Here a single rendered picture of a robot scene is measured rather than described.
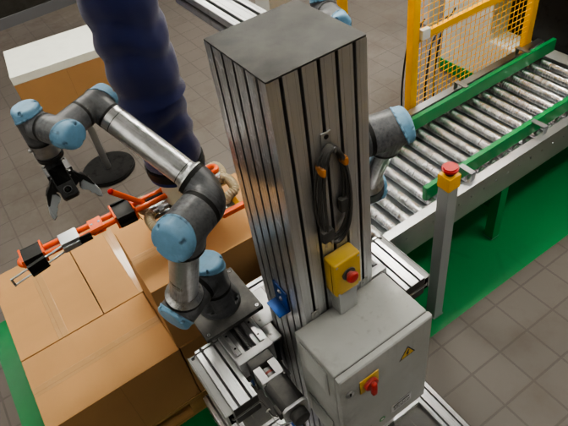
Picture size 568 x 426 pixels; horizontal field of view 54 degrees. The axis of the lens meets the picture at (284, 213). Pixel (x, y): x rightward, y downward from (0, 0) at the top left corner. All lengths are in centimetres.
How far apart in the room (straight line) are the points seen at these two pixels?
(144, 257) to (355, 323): 103
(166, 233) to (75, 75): 255
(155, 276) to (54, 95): 191
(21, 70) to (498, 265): 305
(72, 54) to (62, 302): 163
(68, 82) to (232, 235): 190
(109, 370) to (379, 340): 135
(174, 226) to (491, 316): 217
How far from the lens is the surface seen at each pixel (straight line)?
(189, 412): 295
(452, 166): 236
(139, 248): 237
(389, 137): 159
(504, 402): 293
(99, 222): 217
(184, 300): 166
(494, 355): 305
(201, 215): 138
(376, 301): 166
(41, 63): 381
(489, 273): 335
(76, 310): 283
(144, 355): 254
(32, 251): 218
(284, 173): 120
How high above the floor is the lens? 258
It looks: 45 degrees down
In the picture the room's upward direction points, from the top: 10 degrees counter-clockwise
